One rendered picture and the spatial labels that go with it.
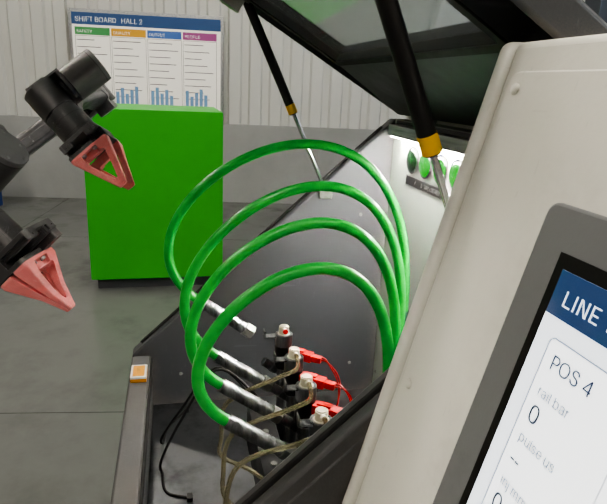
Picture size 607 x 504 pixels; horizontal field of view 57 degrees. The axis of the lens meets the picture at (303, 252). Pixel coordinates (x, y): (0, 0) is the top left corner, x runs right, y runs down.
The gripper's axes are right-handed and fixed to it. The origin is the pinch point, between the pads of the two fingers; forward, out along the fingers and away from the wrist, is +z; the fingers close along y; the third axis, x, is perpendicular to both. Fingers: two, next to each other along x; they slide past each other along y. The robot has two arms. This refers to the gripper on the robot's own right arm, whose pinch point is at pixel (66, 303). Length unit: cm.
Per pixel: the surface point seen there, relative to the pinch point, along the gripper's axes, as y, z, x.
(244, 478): -14.8, 42.8, 21.0
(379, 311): 28.8, 24.4, -3.9
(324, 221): 30.0, 13.6, 2.7
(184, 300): 8.4, 10.0, 6.2
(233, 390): 7.3, 22.0, -0.2
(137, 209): -115, -24, 324
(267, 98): -23, -34, 664
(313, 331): 4, 40, 52
